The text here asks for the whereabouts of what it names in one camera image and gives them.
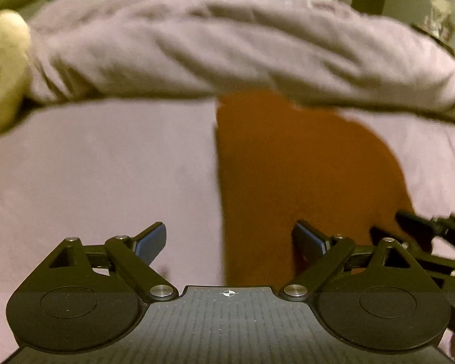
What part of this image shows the lilac duvet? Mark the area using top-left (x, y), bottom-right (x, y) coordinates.
top-left (23, 0), bottom-right (455, 135)

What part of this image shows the brown sweater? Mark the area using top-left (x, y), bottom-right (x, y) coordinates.
top-left (213, 90), bottom-right (420, 287)

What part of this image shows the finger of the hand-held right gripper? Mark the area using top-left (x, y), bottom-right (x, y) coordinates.
top-left (396, 210), bottom-right (446, 253)

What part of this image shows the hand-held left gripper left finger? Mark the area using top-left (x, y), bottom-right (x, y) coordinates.
top-left (49, 221), bottom-right (180, 301)

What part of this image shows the cream plush toy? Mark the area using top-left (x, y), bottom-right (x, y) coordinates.
top-left (0, 9), bottom-right (33, 141)

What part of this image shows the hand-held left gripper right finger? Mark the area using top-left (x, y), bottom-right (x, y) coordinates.
top-left (282, 219), bottom-right (422, 302)

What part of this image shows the pale ornament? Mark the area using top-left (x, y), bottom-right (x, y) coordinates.
top-left (421, 0), bottom-right (455, 46)

